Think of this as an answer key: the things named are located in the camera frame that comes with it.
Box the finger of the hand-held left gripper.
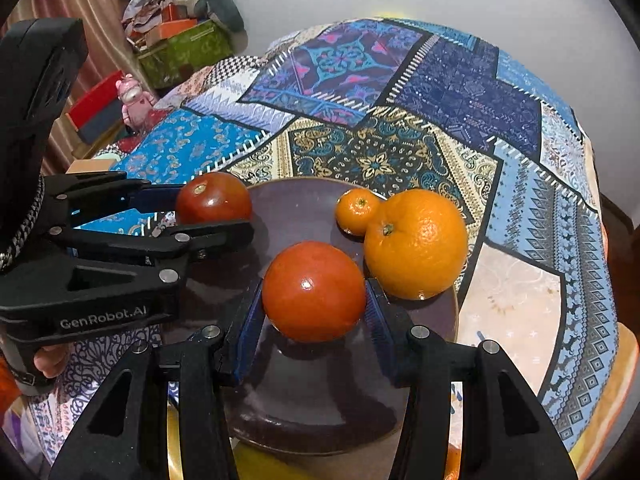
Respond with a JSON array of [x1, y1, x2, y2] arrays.
[[47, 219, 255, 311], [42, 171, 193, 227]]

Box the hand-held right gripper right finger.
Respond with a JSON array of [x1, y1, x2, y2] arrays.
[[364, 277, 581, 480]]

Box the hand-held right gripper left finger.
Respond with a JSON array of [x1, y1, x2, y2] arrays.
[[47, 277, 266, 480]]

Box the dark red tomato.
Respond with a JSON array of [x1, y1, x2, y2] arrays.
[[175, 171, 253, 226]]

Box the small orange tangerine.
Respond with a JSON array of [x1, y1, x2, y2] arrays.
[[262, 241, 368, 344]]

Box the dark purple plate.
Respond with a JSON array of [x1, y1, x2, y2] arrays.
[[185, 176, 460, 443]]

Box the person's left hand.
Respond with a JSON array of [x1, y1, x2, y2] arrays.
[[32, 345, 69, 379]]

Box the red box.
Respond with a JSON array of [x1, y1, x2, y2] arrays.
[[66, 73, 127, 122]]

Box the plain cardboard box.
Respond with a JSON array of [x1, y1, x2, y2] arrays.
[[65, 152, 123, 177]]

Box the dark grey box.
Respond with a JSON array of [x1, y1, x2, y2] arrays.
[[75, 105, 128, 145]]

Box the large orange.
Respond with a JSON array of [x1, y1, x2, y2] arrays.
[[363, 188, 469, 301]]

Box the pink toy figure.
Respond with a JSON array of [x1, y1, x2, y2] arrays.
[[115, 74, 156, 128]]

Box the striped brown curtain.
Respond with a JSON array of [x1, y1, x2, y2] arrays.
[[0, 0, 132, 176]]

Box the orange cardboard box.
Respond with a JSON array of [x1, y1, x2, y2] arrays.
[[145, 2, 201, 45]]

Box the green box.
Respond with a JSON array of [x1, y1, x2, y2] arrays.
[[137, 20, 236, 91]]

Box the patchwork blanket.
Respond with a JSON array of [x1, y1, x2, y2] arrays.
[[30, 17, 621, 471]]

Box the orange bed sheet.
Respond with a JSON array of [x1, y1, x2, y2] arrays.
[[570, 205, 640, 478]]

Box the black white braided cord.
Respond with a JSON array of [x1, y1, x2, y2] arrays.
[[0, 175, 47, 274]]

